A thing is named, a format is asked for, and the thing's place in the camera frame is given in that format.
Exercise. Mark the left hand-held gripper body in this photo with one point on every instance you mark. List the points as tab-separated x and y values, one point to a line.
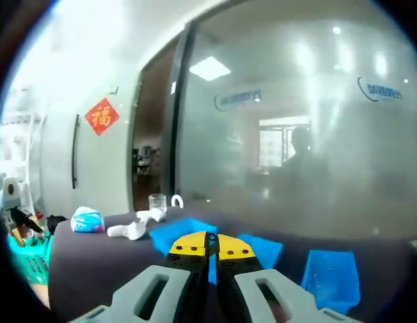
11	193

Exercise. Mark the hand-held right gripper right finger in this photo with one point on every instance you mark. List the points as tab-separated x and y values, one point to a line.
289	299

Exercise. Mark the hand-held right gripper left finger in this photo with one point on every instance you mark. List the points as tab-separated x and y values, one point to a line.
127	299

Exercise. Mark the blue plastic bin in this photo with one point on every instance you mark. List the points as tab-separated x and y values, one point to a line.
329	282
265	250
171	232

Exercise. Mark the black bag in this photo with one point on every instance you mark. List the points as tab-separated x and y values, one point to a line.
56	223

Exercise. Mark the green plastic crate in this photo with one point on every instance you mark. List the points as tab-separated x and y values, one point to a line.
33	266

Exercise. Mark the white storage shelf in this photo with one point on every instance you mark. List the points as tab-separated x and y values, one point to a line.
23	141

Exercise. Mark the blue white tissue pack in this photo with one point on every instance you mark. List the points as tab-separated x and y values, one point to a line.
87	220

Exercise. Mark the clear glass mug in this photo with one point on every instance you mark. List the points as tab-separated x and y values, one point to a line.
157	203

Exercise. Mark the white curved hook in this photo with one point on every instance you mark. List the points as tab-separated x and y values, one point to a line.
172	200

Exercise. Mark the blue logo decal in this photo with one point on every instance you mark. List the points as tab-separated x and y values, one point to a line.
238	98

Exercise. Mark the red diamond wall decoration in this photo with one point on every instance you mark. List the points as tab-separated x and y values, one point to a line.
102	116

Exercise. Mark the dark door frame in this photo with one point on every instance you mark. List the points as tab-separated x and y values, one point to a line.
176	134

